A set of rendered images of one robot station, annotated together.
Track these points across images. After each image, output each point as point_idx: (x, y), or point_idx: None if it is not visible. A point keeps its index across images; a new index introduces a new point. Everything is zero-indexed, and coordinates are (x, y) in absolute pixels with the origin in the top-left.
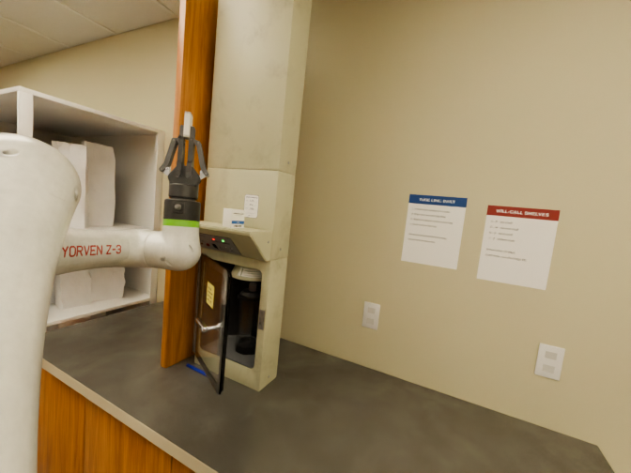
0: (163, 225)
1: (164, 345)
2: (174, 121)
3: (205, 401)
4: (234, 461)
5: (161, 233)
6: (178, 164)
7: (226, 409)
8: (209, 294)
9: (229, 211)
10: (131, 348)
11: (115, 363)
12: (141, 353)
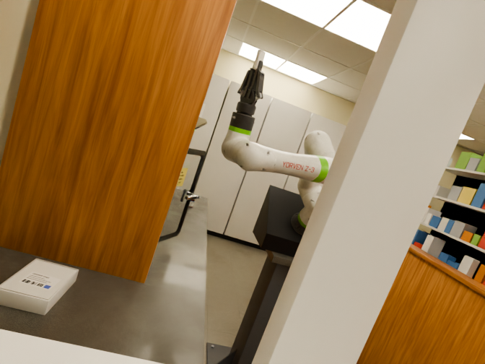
0: (250, 135)
1: (153, 256)
2: (236, 1)
3: (169, 250)
4: (198, 238)
5: (248, 140)
6: (255, 92)
7: (170, 243)
8: (180, 177)
9: (203, 105)
10: (120, 323)
11: (162, 316)
12: (128, 308)
